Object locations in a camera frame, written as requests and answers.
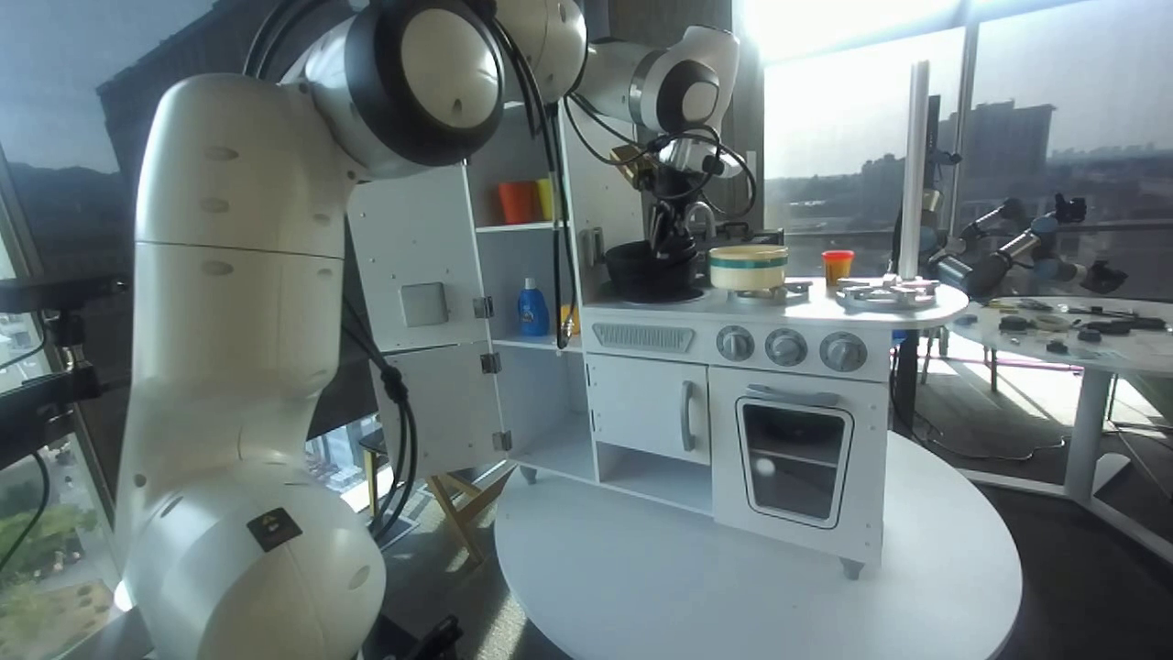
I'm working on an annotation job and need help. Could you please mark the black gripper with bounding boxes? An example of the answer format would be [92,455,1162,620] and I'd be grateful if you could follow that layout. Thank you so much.
[649,136,721,253]

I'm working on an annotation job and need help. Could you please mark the black bowl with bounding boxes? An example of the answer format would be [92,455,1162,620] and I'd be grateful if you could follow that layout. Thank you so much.
[601,241,704,306]

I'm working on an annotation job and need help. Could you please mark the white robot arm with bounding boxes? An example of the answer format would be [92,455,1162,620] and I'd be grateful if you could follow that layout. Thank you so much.
[113,0,738,660]

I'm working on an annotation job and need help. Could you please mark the white bowl with teal rim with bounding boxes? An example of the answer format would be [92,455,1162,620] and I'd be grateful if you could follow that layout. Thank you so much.
[709,245,790,292]

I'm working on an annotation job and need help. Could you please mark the yellow-green cup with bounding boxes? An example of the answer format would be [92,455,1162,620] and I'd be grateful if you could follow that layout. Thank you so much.
[534,176,561,219]

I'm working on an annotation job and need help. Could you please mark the small orange cup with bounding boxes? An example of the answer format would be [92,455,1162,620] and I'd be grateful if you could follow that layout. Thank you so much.
[821,251,853,291]

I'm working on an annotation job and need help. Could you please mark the blue detergent bottle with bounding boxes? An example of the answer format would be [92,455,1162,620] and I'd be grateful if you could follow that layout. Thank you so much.
[517,278,551,337]

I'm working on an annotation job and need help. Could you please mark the white upright panel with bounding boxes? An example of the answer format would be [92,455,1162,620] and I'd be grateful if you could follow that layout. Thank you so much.
[897,61,930,281]

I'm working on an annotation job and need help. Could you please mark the white toy kitchen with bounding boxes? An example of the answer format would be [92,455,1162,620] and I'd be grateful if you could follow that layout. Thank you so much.
[346,97,968,584]

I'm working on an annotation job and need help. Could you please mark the white cabinet door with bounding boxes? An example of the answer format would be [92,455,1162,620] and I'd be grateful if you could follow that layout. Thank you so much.
[350,164,504,477]

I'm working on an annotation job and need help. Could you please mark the round white table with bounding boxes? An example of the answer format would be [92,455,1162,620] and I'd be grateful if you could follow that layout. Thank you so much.
[495,440,1024,660]

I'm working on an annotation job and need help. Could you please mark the white side table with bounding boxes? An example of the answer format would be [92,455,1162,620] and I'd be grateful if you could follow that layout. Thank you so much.
[948,298,1173,502]

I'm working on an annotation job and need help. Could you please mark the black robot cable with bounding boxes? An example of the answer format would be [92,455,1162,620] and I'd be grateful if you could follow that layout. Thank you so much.
[362,351,422,546]

